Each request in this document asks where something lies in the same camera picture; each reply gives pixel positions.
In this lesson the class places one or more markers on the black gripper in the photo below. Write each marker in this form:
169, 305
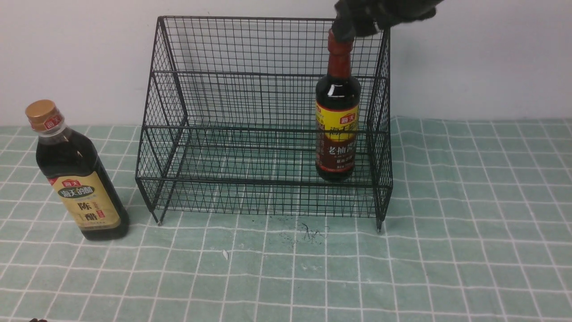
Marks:
363, 18

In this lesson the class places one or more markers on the soy sauce bottle red cap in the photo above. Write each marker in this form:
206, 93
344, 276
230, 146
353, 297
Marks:
337, 114

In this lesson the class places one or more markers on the vinegar bottle gold cap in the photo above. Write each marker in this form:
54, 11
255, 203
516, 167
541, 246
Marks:
70, 162

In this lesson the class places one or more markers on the green checkered tablecloth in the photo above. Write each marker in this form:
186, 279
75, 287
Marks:
478, 230

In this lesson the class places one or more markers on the black wire mesh shelf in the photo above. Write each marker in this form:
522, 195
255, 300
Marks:
229, 121

